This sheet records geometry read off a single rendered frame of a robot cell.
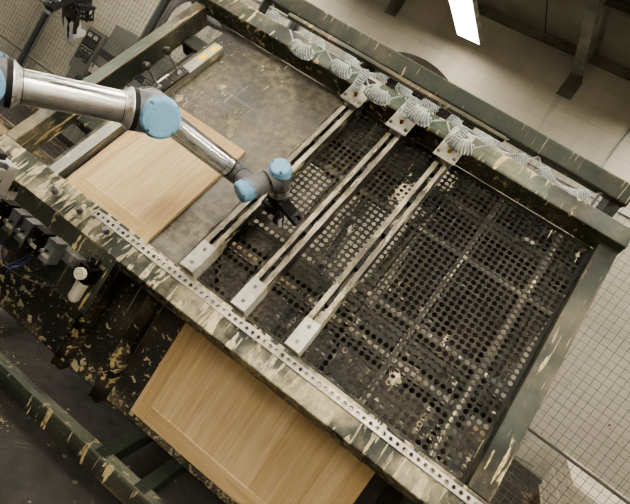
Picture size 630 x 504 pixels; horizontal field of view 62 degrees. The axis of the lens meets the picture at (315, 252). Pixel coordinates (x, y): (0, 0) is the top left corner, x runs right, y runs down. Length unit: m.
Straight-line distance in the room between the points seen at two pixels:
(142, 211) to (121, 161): 0.26
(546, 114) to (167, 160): 5.31
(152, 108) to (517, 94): 5.83
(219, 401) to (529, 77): 5.76
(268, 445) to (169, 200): 1.00
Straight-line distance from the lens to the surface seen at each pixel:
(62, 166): 2.27
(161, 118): 1.50
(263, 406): 2.04
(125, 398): 2.34
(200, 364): 2.11
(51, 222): 2.15
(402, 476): 1.74
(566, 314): 2.11
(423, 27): 7.49
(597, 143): 6.76
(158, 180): 2.17
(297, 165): 2.11
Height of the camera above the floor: 1.44
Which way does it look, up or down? 7 degrees down
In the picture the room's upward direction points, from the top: 33 degrees clockwise
